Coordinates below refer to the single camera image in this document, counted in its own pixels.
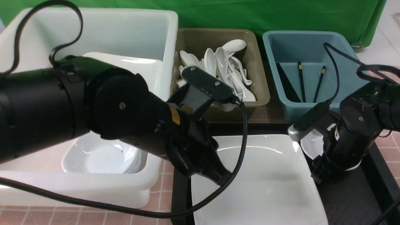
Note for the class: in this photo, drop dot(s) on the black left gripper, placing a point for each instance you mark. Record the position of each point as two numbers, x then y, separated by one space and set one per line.
189 146

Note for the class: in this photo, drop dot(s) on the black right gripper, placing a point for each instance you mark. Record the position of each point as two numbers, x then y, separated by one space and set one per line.
364 136

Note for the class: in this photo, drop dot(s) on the white bowl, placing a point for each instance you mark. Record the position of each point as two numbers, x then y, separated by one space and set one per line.
311 145

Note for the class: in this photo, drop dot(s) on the large white square plate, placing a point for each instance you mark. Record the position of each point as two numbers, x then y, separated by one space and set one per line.
273 187

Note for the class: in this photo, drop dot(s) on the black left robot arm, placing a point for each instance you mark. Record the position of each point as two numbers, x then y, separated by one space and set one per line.
45 107

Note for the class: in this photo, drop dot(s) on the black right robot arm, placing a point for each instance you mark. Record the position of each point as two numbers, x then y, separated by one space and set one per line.
374 106

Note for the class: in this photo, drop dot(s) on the black serving tray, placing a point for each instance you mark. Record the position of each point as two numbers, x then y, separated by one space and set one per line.
357 199

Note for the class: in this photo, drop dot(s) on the pink checkered tablecloth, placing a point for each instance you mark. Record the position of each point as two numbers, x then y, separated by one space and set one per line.
160 198

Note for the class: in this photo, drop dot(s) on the black chopsticks in bin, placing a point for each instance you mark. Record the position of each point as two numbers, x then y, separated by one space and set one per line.
302 81

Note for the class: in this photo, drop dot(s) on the stack of white square plates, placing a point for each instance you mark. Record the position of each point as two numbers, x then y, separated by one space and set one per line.
150 69

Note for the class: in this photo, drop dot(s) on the pile of white spoons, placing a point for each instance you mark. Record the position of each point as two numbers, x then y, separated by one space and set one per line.
222 65

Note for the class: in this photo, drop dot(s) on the stack of white bowls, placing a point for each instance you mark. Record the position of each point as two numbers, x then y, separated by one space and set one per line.
91 154

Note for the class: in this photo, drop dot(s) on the olive green plastic bin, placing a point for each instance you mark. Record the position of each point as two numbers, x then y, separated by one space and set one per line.
196 40

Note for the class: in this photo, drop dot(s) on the large white plastic bin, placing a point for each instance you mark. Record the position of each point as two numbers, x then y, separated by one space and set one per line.
134 33

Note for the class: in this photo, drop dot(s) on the green cloth backdrop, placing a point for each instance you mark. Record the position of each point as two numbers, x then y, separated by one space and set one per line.
356 20

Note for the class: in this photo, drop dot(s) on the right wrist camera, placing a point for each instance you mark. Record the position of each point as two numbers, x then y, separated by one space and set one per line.
309 122

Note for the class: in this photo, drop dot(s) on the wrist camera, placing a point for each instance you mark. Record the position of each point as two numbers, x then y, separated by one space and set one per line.
309 122
201 91

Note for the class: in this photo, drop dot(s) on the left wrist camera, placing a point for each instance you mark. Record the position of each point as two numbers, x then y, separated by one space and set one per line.
201 91

